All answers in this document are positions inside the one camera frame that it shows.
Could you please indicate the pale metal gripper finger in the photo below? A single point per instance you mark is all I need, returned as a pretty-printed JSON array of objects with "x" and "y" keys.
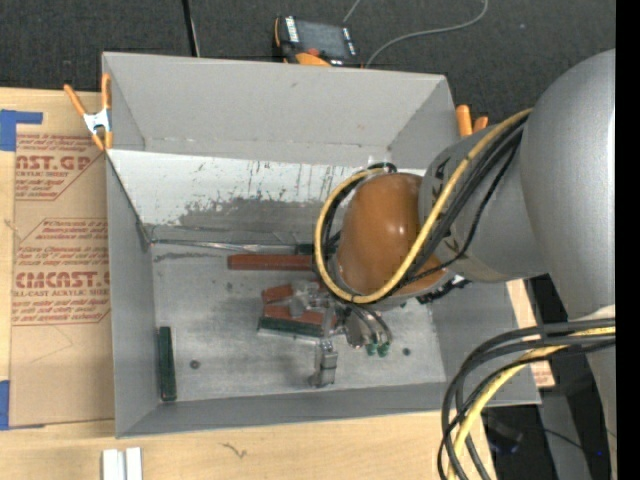
[
  {"x": 305, "y": 295},
  {"x": 327, "y": 365}
]

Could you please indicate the red-brown flat block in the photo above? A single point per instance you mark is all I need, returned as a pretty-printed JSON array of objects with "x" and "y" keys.
[
  {"x": 276, "y": 293},
  {"x": 280, "y": 313},
  {"x": 265, "y": 261}
]

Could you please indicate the dark green flat block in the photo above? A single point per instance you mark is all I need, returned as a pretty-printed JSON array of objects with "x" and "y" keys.
[
  {"x": 285, "y": 326},
  {"x": 167, "y": 363}
]

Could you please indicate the grey metal bin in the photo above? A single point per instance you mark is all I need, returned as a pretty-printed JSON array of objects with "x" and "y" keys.
[{"x": 235, "y": 203}]

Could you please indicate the brown cardboard board red print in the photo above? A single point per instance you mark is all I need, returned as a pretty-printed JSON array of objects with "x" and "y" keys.
[{"x": 60, "y": 318}]

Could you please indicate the black cylinder on white bracket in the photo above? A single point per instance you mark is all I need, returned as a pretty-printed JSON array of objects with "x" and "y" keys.
[{"x": 434, "y": 294}]

